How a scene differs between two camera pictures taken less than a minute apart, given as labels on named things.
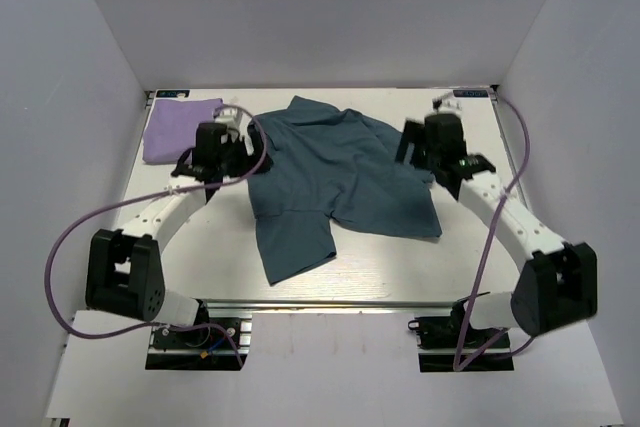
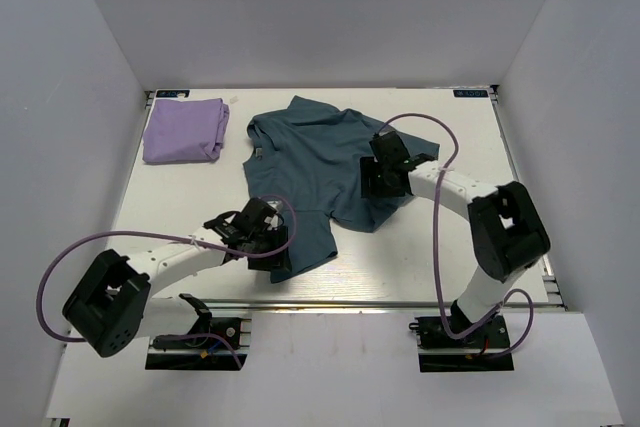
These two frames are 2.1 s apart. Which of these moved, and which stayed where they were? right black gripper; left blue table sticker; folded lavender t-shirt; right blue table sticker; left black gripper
Moved: left black gripper; right black gripper
Stayed: left blue table sticker; right blue table sticker; folded lavender t-shirt
